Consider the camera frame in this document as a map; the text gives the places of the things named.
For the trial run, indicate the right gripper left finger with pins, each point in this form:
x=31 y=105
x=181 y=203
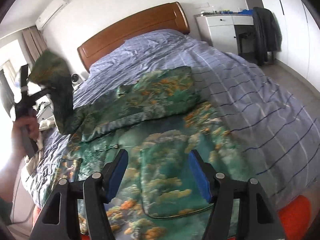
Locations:
x=59 y=218

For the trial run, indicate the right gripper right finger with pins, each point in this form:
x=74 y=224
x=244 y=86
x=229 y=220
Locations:
x=257 y=219

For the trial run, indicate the green floral silk garment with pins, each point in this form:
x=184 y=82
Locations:
x=158 y=119

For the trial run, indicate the left forearm green sleeve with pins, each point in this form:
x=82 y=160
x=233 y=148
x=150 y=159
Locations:
x=8 y=177

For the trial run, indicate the person's left hand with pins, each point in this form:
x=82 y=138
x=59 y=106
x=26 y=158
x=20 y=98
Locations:
x=25 y=132

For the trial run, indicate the white low cabinet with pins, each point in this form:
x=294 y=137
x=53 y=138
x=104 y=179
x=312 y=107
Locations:
x=44 y=111

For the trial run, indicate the beige curtain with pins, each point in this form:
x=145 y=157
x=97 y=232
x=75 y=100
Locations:
x=34 y=42

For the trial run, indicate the blue checked bed cover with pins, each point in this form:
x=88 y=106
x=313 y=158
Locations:
x=278 y=137

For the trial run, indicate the orange red blanket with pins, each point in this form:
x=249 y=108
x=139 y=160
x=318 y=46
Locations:
x=296 y=217

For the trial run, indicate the white desk with drawers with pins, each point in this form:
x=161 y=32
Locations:
x=222 y=30

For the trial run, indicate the dark jacket on chair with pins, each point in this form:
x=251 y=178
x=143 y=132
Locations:
x=267 y=34

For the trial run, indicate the brown wooden headboard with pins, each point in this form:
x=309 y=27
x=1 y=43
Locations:
x=164 y=16

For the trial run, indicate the white wardrobe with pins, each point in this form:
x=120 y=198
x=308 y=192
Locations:
x=300 y=38

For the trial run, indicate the white wall air conditioner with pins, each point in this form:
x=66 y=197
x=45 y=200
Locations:
x=50 y=12

